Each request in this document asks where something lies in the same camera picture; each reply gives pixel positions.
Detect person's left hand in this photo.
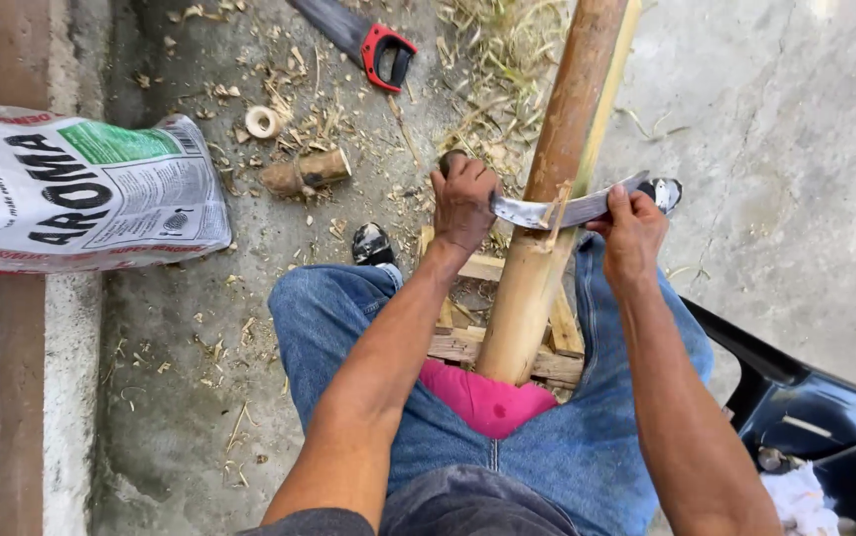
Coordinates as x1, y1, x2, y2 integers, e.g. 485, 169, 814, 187
430, 154, 504, 256

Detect person's right hand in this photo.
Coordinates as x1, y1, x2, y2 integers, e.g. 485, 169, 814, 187
586, 184, 670, 287

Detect curved steel knife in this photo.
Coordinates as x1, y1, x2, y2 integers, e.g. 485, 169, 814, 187
439, 149, 652, 232

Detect person's right sandal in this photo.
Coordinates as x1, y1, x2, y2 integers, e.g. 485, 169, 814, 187
636, 177, 684, 217

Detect person's sandal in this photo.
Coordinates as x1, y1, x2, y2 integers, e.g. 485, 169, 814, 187
352, 222, 396, 268
636, 177, 684, 217

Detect long bamboo pole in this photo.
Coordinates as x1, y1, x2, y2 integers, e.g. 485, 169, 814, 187
474, 0, 643, 387

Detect heap of bamboo shavings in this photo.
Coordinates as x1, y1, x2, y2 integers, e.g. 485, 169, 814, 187
435, 0, 574, 180

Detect person's left sandal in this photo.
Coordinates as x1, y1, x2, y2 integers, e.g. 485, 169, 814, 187
352, 222, 396, 268

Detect wooden slat stool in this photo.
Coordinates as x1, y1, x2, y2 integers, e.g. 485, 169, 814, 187
418, 225, 586, 390

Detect short bamboo offcut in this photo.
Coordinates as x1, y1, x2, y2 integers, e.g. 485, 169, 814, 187
260, 148, 353, 198

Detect pink cloth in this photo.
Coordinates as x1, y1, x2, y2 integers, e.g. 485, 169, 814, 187
418, 359, 559, 440

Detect person's blue jeans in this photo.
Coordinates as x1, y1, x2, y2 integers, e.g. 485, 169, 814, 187
267, 232, 715, 536

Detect black plastic chair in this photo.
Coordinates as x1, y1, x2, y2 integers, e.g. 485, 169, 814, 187
679, 296, 856, 536

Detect person's grey shirt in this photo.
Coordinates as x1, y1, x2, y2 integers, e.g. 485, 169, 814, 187
238, 465, 581, 536

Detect white rag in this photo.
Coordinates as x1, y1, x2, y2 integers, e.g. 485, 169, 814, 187
760, 462, 842, 536

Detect white printed sack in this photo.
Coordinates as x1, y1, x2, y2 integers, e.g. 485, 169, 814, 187
0, 98, 233, 275

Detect red-handled hand saw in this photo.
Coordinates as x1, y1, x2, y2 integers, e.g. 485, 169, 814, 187
286, 0, 419, 94

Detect small bamboo ring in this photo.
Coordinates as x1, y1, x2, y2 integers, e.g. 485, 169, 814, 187
245, 105, 282, 140

